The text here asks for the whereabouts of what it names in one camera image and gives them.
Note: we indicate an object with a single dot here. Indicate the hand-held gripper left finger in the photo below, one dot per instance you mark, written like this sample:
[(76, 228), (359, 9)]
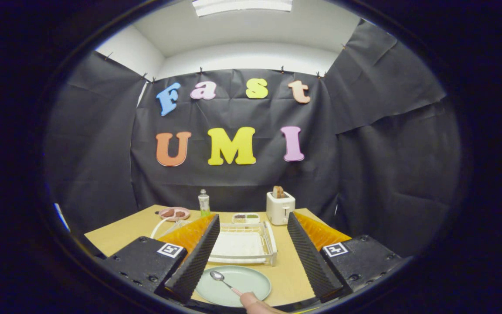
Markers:
[(196, 257)]

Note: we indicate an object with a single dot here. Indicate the cream toaster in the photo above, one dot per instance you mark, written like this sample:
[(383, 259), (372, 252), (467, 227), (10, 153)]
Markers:
[(280, 210)]

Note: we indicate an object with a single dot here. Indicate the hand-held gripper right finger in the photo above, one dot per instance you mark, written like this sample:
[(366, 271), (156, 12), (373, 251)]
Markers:
[(310, 257)]

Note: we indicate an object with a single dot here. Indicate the white divided condiment dish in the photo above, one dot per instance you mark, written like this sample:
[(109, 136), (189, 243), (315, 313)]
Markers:
[(245, 217)]

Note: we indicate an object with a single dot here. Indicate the black backdrop cloth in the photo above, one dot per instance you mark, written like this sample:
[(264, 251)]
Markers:
[(386, 152)]

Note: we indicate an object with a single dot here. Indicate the clear bottle with green liquid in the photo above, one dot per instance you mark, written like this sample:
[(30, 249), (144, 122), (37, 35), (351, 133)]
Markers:
[(204, 205)]

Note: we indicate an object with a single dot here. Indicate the toast slice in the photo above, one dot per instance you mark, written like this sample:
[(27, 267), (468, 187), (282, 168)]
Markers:
[(278, 192)]

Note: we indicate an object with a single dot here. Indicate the ceiling light panel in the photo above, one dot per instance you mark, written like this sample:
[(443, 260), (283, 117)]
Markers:
[(242, 5)]

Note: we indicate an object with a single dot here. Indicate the light green plate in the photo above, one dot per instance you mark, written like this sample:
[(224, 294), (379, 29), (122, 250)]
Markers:
[(253, 281)]

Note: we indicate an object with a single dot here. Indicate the pink plate with food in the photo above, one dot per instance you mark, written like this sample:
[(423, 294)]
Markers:
[(174, 213)]

